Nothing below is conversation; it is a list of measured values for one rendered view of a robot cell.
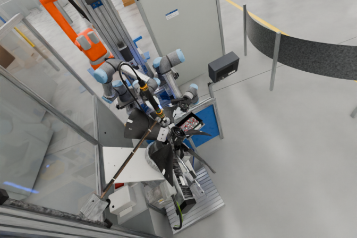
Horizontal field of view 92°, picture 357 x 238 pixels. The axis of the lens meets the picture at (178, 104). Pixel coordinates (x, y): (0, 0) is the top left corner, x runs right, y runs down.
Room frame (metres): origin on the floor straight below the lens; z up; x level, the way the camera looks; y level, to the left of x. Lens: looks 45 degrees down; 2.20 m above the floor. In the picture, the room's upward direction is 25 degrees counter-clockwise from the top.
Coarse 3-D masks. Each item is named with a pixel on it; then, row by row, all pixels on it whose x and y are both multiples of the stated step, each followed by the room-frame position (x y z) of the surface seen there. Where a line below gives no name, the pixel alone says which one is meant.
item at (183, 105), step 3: (183, 96) 1.05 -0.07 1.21; (186, 96) 1.02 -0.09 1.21; (186, 99) 1.01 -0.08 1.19; (189, 99) 1.00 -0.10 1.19; (180, 102) 0.99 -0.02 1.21; (183, 102) 0.98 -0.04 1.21; (186, 102) 0.98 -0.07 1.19; (189, 102) 0.97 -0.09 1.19; (180, 105) 0.97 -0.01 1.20; (183, 105) 0.96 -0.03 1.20; (186, 105) 0.94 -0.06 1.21; (183, 108) 0.93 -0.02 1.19; (186, 108) 0.94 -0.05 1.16; (183, 111) 0.94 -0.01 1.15; (186, 111) 0.93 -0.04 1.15
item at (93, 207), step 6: (90, 198) 0.44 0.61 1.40; (96, 198) 0.43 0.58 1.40; (84, 204) 0.43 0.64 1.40; (90, 204) 0.41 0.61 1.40; (96, 204) 0.40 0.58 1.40; (102, 204) 0.40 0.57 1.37; (84, 210) 0.39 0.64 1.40; (90, 210) 0.38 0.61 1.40; (96, 210) 0.38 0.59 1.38; (102, 210) 0.38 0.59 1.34; (84, 216) 0.36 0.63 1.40; (90, 216) 0.36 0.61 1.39; (96, 216) 0.36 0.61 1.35
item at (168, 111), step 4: (160, 108) 1.06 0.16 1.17; (164, 108) 1.05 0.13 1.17; (168, 108) 1.03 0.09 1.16; (172, 108) 1.02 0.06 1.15; (152, 112) 1.05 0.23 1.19; (164, 112) 1.00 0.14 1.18; (168, 112) 0.98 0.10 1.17; (172, 112) 0.97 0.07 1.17; (152, 116) 1.00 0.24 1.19; (156, 116) 0.98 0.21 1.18; (168, 116) 0.93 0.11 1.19; (172, 116) 0.91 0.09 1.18; (172, 120) 0.87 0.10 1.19; (168, 124) 0.84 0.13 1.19
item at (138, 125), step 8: (136, 112) 0.86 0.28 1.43; (136, 120) 0.81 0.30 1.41; (144, 120) 0.81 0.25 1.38; (152, 120) 0.81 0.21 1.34; (128, 128) 0.76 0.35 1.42; (136, 128) 0.76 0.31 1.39; (144, 128) 0.76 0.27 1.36; (152, 128) 0.77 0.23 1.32; (128, 136) 0.72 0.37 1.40; (136, 136) 0.72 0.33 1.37; (152, 136) 0.72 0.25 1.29
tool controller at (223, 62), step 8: (224, 56) 1.25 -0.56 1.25; (232, 56) 1.22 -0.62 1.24; (208, 64) 1.24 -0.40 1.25; (216, 64) 1.21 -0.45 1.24; (224, 64) 1.17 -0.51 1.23; (232, 64) 1.17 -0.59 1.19; (216, 72) 1.15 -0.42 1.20; (224, 72) 1.17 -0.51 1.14; (232, 72) 1.20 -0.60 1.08; (216, 80) 1.18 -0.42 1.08
